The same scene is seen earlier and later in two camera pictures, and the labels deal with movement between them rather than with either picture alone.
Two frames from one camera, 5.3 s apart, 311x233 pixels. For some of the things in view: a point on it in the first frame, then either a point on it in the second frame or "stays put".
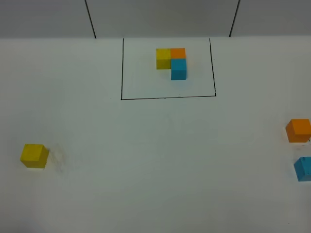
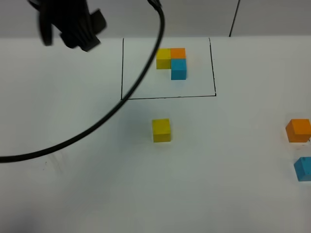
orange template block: (178, 53) stays put
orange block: (299, 130) stays put
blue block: (302, 169) stays put
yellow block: (34, 156) → (161, 130)
